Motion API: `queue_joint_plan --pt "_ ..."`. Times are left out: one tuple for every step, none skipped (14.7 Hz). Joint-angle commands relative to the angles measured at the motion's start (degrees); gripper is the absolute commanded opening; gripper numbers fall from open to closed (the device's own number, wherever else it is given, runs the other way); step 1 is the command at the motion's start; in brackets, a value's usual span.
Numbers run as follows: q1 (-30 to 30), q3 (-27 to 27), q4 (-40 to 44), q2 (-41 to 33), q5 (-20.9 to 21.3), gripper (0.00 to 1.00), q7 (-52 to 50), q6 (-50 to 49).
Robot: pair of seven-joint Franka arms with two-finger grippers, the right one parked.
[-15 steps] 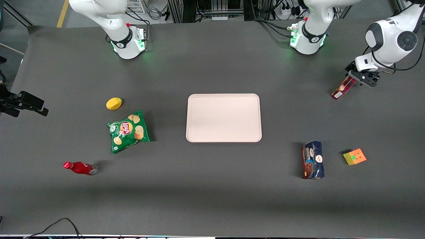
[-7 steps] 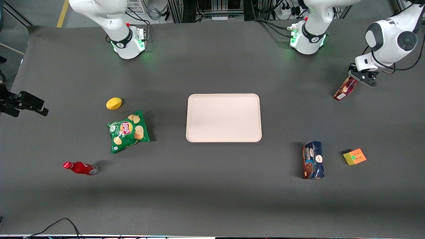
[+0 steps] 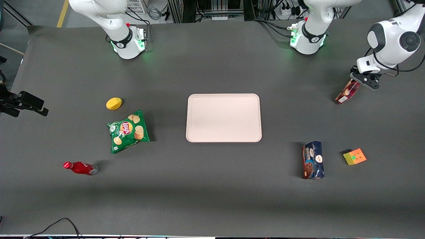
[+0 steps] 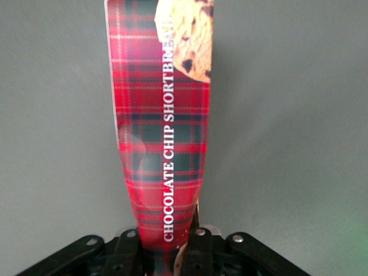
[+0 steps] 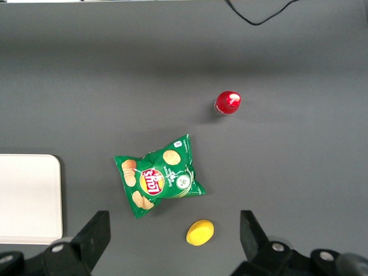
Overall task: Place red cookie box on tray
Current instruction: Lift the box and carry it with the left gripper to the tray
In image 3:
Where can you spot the colourful puzzle cube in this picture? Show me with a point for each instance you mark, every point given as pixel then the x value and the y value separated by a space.
pixel 354 157

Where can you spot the white perforated box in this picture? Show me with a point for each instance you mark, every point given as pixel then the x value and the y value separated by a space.
pixel 136 6

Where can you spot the grey table mat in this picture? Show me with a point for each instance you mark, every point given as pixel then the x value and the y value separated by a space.
pixel 212 192

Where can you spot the green chips bag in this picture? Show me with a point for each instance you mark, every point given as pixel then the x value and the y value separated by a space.
pixel 127 132

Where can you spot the white power strip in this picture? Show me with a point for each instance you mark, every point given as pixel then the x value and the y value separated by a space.
pixel 289 11

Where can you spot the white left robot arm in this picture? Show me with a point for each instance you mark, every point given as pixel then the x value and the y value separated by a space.
pixel 395 36

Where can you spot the pale pink plastic tray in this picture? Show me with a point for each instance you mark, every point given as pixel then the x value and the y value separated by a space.
pixel 223 118

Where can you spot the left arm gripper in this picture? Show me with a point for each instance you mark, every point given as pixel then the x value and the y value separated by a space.
pixel 355 74

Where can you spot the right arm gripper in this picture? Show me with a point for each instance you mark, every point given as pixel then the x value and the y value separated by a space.
pixel 9 101

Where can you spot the red soda bottle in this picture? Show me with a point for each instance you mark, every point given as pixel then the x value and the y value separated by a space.
pixel 80 168

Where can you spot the yellow lemon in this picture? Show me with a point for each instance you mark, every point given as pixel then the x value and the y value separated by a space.
pixel 114 103

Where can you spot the blue cookie package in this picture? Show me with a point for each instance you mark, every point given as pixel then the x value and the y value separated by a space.
pixel 313 161

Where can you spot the red cookie box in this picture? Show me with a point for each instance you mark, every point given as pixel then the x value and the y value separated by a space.
pixel 347 93

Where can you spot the aluminium frame rack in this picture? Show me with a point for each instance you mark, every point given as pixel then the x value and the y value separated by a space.
pixel 186 10

